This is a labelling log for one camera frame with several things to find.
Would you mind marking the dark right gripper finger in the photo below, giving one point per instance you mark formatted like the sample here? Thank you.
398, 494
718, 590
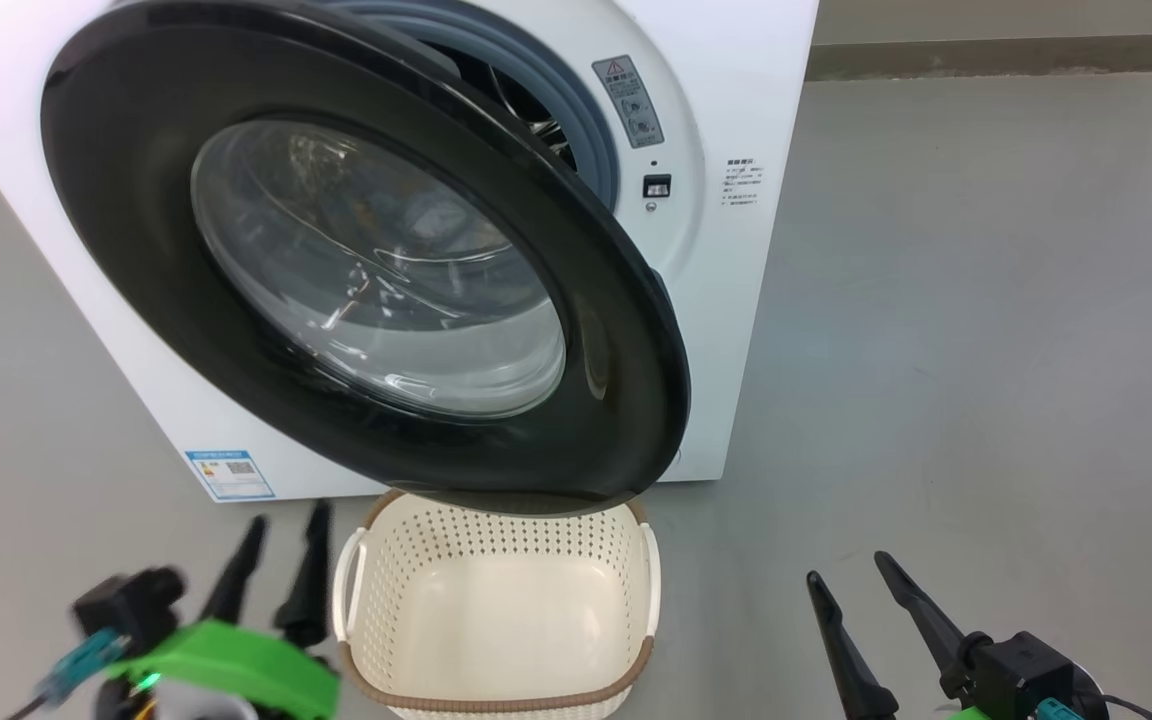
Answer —
941, 630
856, 665

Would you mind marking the grey wall baseboard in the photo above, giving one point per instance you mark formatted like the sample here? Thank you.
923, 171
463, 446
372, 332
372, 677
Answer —
1016, 57

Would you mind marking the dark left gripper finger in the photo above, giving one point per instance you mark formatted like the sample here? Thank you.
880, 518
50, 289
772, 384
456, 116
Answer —
308, 600
234, 585

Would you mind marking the grey rubber door gasket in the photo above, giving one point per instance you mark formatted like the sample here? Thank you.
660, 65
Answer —
586, 150

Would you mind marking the black door latch socket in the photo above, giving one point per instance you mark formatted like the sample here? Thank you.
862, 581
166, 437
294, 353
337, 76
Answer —
656, 186

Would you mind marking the black round glass washer door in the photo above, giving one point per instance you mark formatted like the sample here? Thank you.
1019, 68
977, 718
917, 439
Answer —
136, 150

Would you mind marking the grey warning sticker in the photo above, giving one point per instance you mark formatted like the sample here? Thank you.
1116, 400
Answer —
628, 100

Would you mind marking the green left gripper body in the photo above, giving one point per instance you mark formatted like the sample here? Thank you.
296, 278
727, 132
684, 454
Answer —
236, 665

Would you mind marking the white front-load washing machine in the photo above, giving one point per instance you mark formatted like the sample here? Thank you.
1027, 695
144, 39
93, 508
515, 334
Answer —
736, 350

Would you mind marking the cream perforated laundry basket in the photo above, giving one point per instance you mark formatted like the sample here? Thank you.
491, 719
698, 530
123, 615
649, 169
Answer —
496, 620

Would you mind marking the steel perforated washer drum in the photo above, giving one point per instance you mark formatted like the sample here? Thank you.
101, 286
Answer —
526, 110

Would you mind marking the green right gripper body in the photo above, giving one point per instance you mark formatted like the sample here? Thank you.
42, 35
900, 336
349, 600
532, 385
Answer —
972, 714

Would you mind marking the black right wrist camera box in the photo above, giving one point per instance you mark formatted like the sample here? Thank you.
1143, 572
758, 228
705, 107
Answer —
1026, 670

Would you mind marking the blue energy label sticker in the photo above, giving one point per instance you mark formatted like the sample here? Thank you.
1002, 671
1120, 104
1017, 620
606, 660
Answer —
229, 475

